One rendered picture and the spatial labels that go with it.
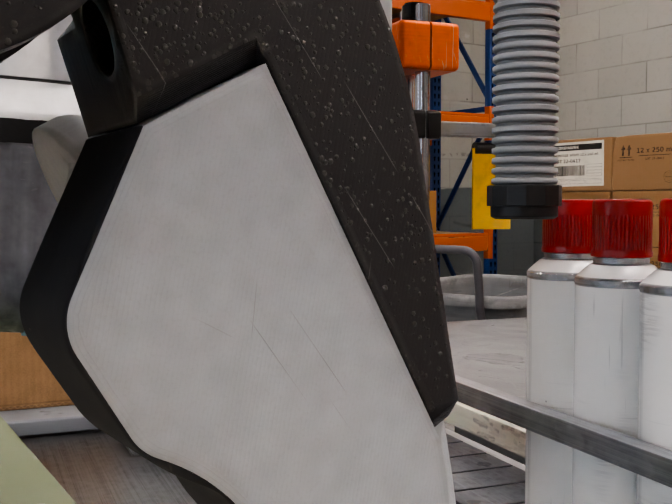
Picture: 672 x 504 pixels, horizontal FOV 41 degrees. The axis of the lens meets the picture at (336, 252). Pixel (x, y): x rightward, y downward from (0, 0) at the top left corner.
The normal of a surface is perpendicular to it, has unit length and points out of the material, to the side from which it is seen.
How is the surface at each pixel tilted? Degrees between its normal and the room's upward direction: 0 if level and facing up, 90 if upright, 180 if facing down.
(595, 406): 90
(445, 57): 90
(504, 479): 0
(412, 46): 90
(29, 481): 4
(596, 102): 90
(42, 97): 52
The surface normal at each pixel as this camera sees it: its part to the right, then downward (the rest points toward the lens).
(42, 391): 0.40, 0.05
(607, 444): -0.93, 0.02
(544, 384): -0.76, 0.04
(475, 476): 0.00, -1.00
